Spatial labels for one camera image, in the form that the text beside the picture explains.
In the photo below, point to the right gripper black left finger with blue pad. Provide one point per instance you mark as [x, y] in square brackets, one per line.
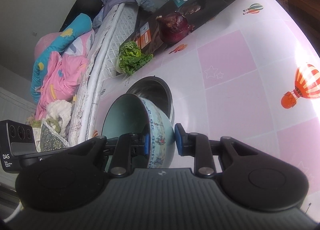
[131, 151]

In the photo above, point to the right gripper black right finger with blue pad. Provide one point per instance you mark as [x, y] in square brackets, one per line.
[198, 146]

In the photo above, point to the light blue patterned ceramic bowl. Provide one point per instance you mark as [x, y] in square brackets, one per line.
[134, 114]

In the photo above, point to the small stainless steel bowl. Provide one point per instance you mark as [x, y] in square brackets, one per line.
[157, 91]

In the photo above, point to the beige cloth bundle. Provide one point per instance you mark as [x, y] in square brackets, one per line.
[58, 116]

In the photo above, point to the green leaf patterned pillow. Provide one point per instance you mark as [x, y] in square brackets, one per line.
[50, 140]

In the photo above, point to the green lettuce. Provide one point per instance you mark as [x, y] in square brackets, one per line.
[131, 58]

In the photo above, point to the pink balloon pattern tablecloth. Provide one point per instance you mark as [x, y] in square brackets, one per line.
[250, 73]

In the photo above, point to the pink and blue quilt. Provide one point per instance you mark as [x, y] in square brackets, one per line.
[59, 68]

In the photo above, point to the red onion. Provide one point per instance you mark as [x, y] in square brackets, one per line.
[173, 28]

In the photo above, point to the white quilted mattress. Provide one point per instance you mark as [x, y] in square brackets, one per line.
[115, 28]

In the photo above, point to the dark Philips cardboard box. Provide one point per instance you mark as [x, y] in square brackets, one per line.
[197, 12]

